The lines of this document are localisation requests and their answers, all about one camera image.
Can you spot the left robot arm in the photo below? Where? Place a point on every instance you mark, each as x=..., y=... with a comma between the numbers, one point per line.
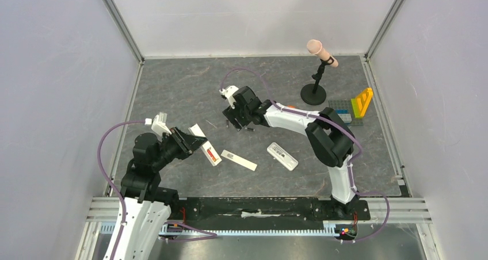
x=145, y=206

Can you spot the green lego brick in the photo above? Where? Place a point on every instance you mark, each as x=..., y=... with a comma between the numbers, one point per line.
x=354, y=109

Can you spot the yellow lego piece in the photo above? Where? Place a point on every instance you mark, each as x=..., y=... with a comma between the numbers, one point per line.
x=363, y=101

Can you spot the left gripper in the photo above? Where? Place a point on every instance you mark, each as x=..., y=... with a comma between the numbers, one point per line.
x=187, y=143

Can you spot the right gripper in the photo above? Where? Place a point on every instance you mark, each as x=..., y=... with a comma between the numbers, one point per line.
x=235, y=114

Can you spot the pink microphone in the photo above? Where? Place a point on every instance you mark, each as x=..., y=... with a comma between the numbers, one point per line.
x=315, y=47

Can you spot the grey lego baseplate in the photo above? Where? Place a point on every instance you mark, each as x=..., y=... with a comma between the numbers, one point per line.
x=345, y=104

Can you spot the white cable duct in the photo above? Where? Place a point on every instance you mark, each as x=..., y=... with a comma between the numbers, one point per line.
x=328, y=231

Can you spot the black microphone stand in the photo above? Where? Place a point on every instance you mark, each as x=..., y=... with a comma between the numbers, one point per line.
x=313, y=93

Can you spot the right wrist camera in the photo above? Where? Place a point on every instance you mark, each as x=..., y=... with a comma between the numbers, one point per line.
x=228, y=94

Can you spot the blue lego brick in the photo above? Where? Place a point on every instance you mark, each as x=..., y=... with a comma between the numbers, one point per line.
x=344, y=115

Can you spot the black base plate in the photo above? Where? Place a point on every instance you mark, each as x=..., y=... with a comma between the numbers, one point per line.
x=266, y=213

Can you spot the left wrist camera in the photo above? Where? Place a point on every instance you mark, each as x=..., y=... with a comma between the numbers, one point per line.
x=158, y=124

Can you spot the orange AAA battery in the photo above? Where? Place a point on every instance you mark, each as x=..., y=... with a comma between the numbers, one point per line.
x=211, y=155

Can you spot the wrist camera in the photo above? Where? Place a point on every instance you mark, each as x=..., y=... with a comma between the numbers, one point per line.
x=158, y=124
x=228, y=94

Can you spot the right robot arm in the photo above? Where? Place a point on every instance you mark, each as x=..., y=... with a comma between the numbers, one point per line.
x=330, y=138

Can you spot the white remote control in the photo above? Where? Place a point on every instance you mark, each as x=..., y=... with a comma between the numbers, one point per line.
x=283, y=157
x=196, y=130

